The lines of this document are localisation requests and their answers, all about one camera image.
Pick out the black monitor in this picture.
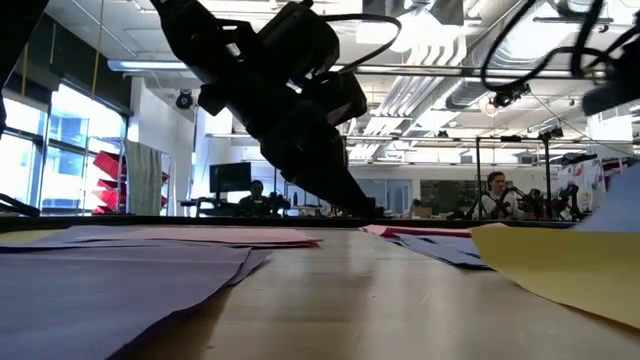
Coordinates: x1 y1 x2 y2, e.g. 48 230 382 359
208 161 253 195

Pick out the large glass window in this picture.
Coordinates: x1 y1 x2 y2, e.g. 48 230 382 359
0 83 129 211

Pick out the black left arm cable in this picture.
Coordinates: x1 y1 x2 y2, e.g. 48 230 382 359
319 12 403 76

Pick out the black rig frame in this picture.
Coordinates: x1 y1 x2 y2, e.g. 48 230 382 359
473 132 554 221

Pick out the black slanted strut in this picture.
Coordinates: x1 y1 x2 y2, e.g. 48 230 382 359
0 192 42 218

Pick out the dark wall board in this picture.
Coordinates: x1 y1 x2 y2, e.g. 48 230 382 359
419 178 481 216

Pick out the black camera cluster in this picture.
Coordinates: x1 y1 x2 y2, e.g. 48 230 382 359
491 82 532 110

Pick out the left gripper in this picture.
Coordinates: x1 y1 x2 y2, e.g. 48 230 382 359
234 74 386 217

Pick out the red shelf unit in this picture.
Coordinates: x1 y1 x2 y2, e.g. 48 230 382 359
601 156 632 177

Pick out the yellow paper sheet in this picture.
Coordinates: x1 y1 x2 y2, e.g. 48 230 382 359
0 228 64 247
471 223 640 330

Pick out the black rig camera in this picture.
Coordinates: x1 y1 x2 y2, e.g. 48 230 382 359
537 124 565 142

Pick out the floral printed cloth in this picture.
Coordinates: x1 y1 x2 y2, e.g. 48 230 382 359
556 157 610 207

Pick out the grey hanging cloth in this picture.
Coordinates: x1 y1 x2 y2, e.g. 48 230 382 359
123 138 163 217

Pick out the long ceiling light fixture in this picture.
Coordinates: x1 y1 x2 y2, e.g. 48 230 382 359
106 58 601 80

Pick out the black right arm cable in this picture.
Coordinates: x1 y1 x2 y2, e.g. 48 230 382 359
479 0 621 94

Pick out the white air duct unit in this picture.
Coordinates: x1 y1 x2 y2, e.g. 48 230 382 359
355 0 469 66

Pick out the yellow hanging strap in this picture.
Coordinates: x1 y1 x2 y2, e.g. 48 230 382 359
91 0 105 96

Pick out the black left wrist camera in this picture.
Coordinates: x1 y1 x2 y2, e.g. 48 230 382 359
309 71 370 127

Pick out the silver spiral air duct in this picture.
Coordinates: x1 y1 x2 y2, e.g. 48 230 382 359
442 0 581 111

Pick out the black aluminium frame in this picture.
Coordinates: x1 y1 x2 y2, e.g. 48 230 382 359
0 213 576 232

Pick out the black round ceiling speaker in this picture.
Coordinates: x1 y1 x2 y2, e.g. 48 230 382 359
174 89 195 111

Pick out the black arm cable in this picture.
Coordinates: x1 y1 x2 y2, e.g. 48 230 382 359
479 0 621 94
319 12 403 76

